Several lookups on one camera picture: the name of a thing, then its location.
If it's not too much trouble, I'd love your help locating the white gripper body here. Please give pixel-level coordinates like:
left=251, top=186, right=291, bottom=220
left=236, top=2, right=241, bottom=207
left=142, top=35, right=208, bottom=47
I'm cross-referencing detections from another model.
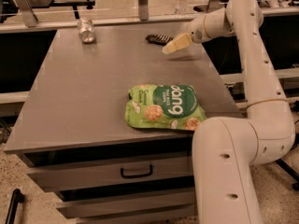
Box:
left=187, top=13, right=224, bottom=44

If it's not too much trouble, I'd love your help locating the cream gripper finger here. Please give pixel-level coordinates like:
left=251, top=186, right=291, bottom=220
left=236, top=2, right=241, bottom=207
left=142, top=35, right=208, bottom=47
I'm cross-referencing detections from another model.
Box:
left=163, top=33, right=192, bottom=54

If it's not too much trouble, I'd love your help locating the dark rxbar chocolate bar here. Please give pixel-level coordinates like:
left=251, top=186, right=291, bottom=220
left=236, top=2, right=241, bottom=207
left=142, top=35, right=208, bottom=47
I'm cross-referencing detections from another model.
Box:
left=146, top=35, right=172, bottom=46

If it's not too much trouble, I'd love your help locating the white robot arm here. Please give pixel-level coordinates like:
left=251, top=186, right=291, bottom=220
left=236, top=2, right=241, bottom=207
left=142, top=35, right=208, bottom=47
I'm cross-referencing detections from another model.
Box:
left=163, top=0, right=295, bottom=224

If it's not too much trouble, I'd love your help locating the green rice chip bag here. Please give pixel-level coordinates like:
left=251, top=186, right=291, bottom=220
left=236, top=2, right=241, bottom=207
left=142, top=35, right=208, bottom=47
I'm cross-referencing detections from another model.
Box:
left=125, top=84, right=206, bottom=131

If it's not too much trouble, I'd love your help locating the silver soda can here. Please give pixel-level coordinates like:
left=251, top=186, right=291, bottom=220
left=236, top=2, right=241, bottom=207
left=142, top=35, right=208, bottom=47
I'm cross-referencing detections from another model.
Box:
left=78, top=18, right=96, bottom=44

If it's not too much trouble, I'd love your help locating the grey drawer cabinet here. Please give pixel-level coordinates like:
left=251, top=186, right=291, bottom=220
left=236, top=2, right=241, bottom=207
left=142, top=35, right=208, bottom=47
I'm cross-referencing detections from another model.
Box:
left=6, top=22, right=239, bottom=224

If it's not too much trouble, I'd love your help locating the black stand leg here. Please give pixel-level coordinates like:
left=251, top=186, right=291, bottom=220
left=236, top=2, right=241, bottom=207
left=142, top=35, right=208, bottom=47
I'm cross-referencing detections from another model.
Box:
left=276, top=159, right=299, bottom=191

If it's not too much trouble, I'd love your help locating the black bar lower left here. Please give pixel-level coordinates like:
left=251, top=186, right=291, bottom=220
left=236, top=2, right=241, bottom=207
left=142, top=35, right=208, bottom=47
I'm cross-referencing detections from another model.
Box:
left=5, top=189, right=24, bottom=224

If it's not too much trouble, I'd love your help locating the metal rail frame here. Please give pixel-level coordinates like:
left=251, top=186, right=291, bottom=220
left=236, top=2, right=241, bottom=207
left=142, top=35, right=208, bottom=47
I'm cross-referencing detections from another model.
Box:
left=0, top=0, right=299, bottom=33

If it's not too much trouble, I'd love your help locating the black drawer handle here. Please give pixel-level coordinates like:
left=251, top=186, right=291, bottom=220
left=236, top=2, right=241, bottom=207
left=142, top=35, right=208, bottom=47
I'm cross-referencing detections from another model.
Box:
left=120, top=164, right=153, bottom=179

